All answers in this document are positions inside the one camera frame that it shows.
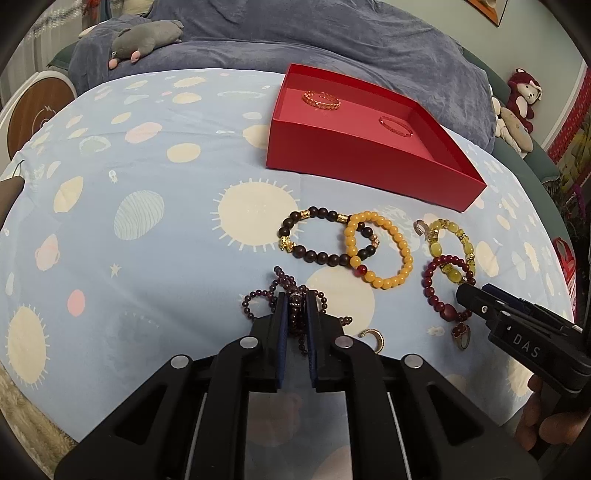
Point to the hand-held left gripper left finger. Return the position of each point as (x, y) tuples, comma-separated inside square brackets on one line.
[(280, 344)]

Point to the thin red gold bangle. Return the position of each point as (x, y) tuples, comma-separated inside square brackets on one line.
[(406, 133)]

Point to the red monkey plush toy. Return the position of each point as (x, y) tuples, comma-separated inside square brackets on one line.
[(521, 92)]

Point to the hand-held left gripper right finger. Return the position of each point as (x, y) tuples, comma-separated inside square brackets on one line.
[(313, 344)]

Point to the person's right hand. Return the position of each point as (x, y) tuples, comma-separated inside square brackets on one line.
[(533, 410)]

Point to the silver tinsel garland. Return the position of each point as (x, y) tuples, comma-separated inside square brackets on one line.
[(55, 11)]

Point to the beige round plush toy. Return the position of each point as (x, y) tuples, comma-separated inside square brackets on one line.
[(519, 131)]

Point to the red white carton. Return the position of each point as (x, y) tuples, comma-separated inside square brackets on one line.
[(565, 263)]

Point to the round white wooden stool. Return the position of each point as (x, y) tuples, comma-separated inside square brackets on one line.
[(37, 110)]

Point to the grey plush toy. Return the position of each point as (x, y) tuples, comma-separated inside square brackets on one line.
[(143, 41)]

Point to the white curtain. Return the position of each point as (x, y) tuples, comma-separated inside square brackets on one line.
[(51, 46)]

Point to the green sofa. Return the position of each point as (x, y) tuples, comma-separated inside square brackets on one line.
[(531, 166)]

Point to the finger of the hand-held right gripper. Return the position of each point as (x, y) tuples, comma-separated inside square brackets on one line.
[(475, 302), (508, 297)]

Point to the orange framed wall picture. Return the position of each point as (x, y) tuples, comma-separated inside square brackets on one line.
[(491, 9)]

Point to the red cardboard box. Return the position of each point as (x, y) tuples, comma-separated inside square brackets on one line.
[(369, 161)]

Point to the blue sofa cover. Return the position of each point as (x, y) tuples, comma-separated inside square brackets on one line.
[(369, 46)]

